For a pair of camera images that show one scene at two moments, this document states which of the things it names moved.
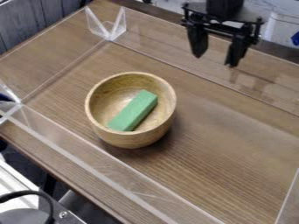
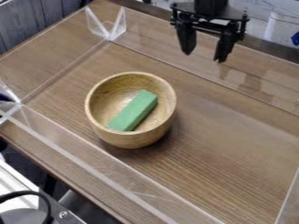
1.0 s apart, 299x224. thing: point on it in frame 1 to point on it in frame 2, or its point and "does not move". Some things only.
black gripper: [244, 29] to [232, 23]
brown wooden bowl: [107, 95] does not move
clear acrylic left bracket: [9, 102] does not move
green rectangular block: [135, 112] does not move
